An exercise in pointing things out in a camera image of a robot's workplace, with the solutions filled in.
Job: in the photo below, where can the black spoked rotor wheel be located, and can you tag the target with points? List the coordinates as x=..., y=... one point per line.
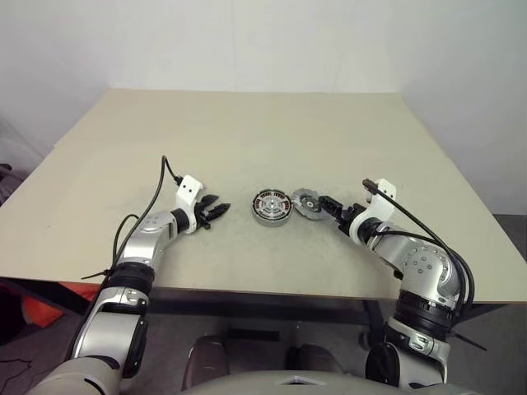
x=271, y=204

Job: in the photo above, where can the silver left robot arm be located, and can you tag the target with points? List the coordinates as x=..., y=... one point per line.
x=142, y=247

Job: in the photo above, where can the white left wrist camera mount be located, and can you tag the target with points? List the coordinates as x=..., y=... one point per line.
x=188, y=193

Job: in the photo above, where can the round motor housing with windings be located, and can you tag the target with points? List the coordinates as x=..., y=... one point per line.
x=267, y=222

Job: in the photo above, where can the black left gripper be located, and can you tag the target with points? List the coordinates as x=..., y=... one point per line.
x=203, y=216

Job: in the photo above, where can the round grey housing lid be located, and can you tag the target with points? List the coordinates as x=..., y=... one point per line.
x=306, y=203

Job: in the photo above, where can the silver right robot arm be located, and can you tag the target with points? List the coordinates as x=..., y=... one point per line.
x=424, y=263

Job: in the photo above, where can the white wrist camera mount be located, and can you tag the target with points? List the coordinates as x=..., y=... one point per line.
x=385, y=189
x=188, y=193

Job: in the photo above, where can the black metal table frame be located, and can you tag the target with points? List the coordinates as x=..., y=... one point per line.
x=372, y=321

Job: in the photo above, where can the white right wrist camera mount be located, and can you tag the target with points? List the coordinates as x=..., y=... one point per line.
x=385, y=189

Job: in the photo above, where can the orange object under table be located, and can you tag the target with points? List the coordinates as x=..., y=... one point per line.
x=41, y=310

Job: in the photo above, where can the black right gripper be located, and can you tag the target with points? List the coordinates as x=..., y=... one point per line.
x=350, y=215

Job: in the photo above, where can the grey robot torso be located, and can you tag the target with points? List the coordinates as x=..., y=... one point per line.
x=263, y=384

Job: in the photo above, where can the dark rounded shape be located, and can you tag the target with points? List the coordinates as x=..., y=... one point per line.
x=206, y=358

